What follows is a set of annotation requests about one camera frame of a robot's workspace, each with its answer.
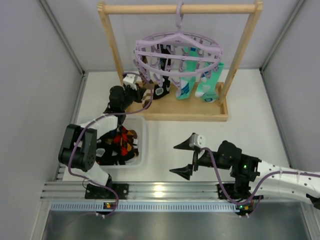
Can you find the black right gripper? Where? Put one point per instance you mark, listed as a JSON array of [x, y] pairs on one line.
[[195, 160]]

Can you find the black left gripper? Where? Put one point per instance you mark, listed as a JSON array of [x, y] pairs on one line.
[[136, 93]]

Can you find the brown striped sock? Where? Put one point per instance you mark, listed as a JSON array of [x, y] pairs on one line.
[[148, 85]]

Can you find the black sock grey blue pattern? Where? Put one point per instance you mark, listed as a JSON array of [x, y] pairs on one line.
[[161, 91]]

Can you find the black red yellow argyle sock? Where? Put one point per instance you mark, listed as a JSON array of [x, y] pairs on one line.
[[120, 147]]

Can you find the lilac round clip hanger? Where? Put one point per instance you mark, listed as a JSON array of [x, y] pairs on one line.
[[191, 54]]

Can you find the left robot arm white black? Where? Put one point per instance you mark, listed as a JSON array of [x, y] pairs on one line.
[[79, 144]]

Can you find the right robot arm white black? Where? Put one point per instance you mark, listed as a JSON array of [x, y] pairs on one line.
[[242, 178]]

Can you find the brown argyle sock in basket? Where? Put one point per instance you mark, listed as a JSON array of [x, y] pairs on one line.
[[131, 139]]

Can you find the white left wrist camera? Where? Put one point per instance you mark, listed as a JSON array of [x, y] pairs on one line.
[[129, 81]]

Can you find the aluminium mounting rail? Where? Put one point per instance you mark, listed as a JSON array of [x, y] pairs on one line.
[[140, 197]]

